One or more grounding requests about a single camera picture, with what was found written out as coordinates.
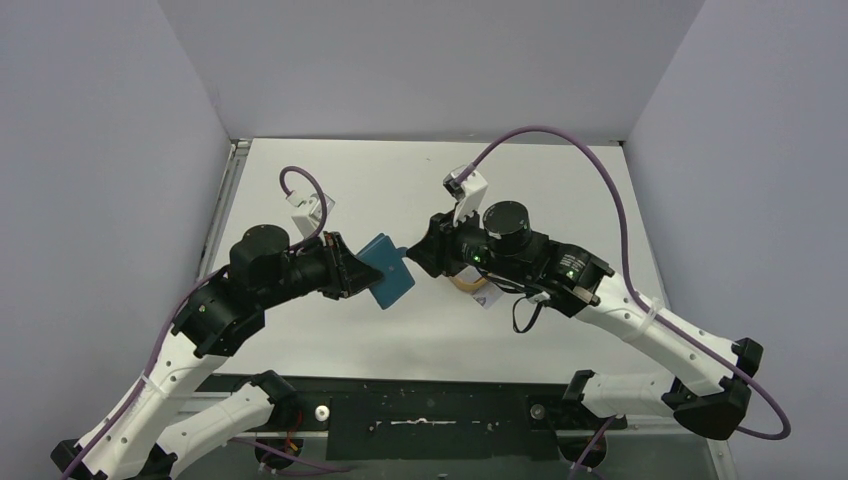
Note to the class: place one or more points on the loose silver card on table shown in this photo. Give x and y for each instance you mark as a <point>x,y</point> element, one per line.
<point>487,295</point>

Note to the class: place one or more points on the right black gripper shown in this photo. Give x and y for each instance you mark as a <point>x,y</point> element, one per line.
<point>442,241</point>

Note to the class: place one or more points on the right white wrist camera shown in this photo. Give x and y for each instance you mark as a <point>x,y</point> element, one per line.
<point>468,189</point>

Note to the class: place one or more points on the aluminium frame rail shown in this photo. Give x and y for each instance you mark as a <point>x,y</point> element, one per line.
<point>225,195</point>

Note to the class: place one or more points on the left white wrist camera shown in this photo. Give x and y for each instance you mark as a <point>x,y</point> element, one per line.
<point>310,212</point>

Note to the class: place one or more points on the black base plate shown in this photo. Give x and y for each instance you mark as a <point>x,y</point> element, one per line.
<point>373,419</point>

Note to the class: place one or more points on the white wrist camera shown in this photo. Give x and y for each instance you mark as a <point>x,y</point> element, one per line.
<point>468,189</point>
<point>310,212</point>

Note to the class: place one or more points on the blue leather card holder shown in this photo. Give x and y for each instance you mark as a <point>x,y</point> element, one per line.
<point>382,254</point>

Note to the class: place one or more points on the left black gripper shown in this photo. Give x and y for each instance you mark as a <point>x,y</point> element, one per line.
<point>347,273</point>

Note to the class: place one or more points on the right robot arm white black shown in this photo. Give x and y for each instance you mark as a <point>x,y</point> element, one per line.
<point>701,383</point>

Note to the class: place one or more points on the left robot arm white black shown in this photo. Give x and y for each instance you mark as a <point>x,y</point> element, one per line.
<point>140,438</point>

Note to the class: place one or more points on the yellow oval tray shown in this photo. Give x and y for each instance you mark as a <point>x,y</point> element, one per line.
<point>468,281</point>

